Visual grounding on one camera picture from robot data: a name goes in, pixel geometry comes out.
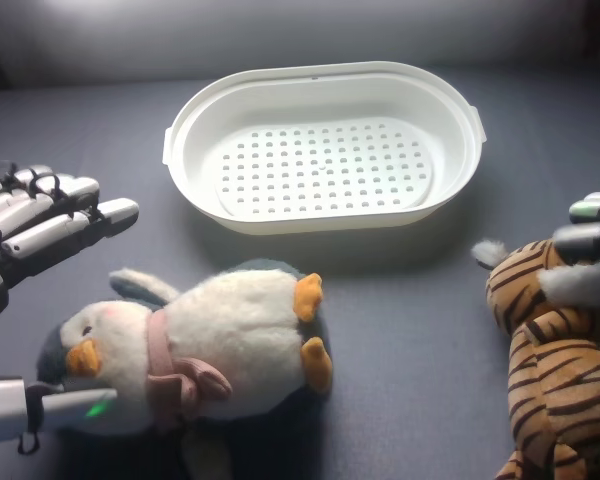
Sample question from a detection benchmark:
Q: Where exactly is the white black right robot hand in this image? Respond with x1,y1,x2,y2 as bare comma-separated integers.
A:
552,189,600,267

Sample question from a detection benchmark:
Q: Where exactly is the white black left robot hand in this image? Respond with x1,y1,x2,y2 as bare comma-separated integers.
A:
0,159,140,454

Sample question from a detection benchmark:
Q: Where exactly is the orange striped tiger plush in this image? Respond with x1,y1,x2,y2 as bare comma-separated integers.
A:
471,238,600,480

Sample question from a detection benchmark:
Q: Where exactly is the white penguin plush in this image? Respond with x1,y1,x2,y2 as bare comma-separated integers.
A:
35,257,336,480

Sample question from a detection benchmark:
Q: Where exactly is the white oval plastic tray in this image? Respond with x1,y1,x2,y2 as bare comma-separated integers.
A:
162,60,487,236

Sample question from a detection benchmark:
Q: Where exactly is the grey table cloth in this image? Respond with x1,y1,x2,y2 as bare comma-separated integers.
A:
0,64,600,480

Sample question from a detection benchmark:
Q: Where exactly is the white backdrop panel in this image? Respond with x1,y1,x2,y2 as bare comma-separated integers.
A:
0,0,600,92

